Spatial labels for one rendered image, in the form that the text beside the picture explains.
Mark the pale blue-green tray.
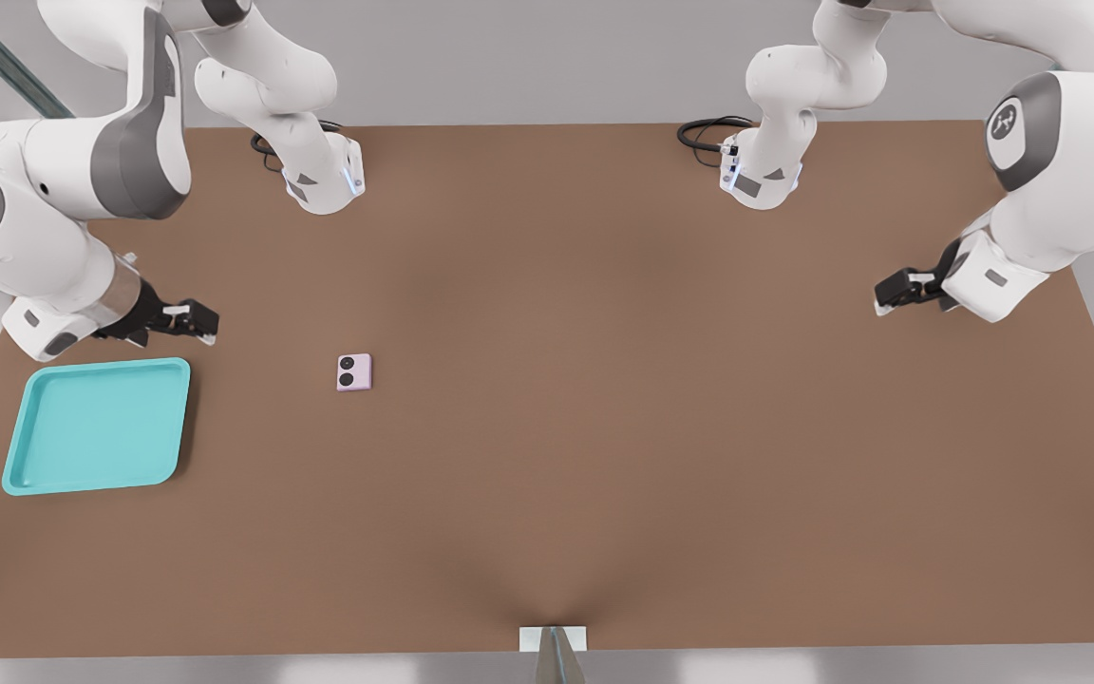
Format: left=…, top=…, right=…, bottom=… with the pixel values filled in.
left=2, top=357, right=193, bottom=497

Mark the pale lilac phone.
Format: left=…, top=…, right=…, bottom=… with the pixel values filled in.
left=336, top=353, right=374, bottom=393

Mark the black cable loop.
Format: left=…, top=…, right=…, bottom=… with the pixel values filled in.
left=677, top=115, right=759, bottom=173
left=250, top=120, right=345, bottom=174

